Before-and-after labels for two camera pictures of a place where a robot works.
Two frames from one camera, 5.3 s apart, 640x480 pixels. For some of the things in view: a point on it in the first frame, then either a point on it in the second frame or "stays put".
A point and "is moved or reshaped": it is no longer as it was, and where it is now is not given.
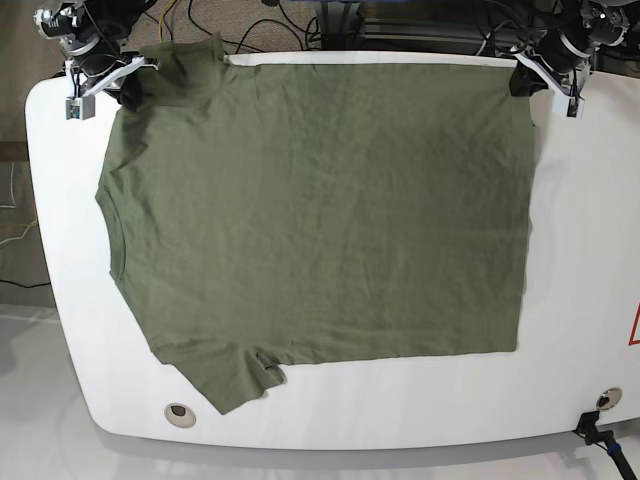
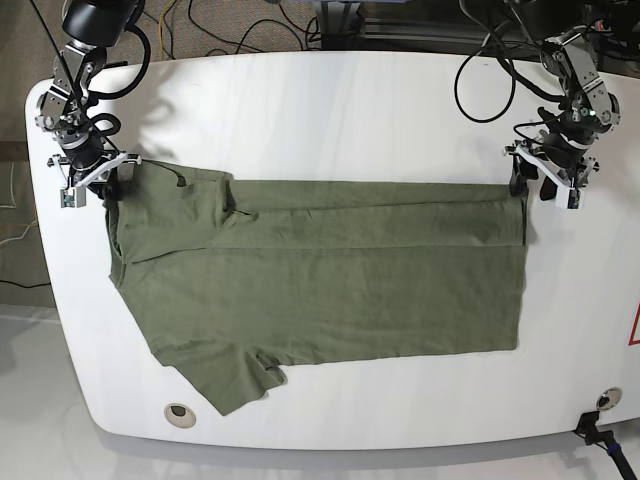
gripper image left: (92, 73) -> (87, 160)
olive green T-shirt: (312, 213) is moved or reshaped
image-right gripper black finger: (524, 81) -> (522, 171)
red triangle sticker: (635, 333) stays put
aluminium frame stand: (343, 27) stays put
